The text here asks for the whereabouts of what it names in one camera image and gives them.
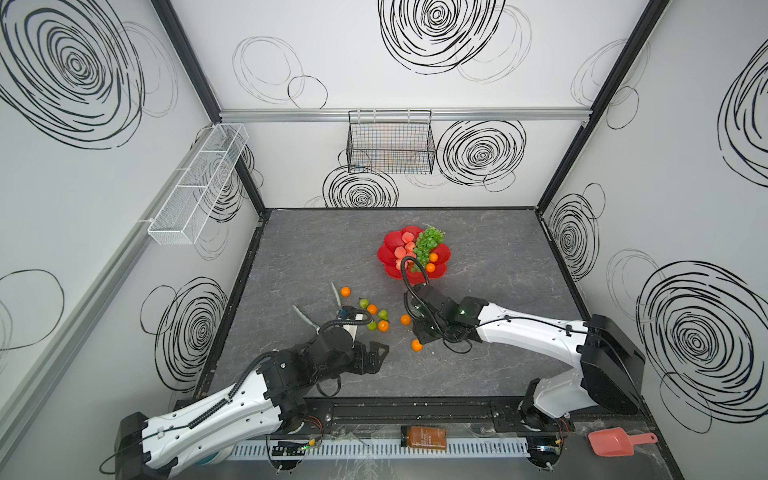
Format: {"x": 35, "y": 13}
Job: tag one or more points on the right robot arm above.
{"x": 605, "y": 366}

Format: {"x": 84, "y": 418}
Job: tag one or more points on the white wire shelf basket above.
{"x": 191, "y": 202}

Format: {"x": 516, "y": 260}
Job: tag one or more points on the pink plastic scoop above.
{"x": 616, "y": 442}

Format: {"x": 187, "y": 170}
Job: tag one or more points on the black wire basket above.
{"x": 390, "y": 141}

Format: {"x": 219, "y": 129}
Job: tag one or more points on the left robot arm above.
{"x": 268, "y": 398}

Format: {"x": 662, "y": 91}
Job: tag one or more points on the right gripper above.
{"x": 417, "y": 324}

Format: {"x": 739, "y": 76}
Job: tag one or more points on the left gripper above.
{"x": 373, "y": 363}

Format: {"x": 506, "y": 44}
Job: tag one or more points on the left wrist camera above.
{"x": 351, "y": 319}

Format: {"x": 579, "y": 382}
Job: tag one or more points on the green grape bunch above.
{"x": 426, "y": 242}

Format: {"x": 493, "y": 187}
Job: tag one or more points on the teal lidded container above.
{"x": 213, "y": 459}

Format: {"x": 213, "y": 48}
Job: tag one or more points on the green-tipped metal tongs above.
{"x": 316, "y": 313}

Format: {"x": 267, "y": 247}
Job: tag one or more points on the white cable duct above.
{"x": 353, "y": 449}

